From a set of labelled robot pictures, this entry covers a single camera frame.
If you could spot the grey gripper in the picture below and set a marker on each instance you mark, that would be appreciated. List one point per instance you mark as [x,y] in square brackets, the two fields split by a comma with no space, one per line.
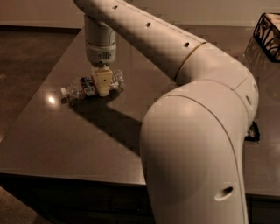
[100,55]

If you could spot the clear plastic water bottle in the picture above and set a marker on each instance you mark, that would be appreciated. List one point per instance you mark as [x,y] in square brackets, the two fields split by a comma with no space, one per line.
[85,87]

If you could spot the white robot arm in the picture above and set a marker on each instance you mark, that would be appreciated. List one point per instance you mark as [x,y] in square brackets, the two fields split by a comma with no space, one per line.
[192,137]

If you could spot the black snack bar wrapper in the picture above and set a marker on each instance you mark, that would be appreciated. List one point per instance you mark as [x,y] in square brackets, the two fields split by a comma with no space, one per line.
[253,133]

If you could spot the black wire basket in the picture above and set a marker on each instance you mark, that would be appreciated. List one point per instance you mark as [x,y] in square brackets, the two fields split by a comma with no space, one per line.
[267,35]

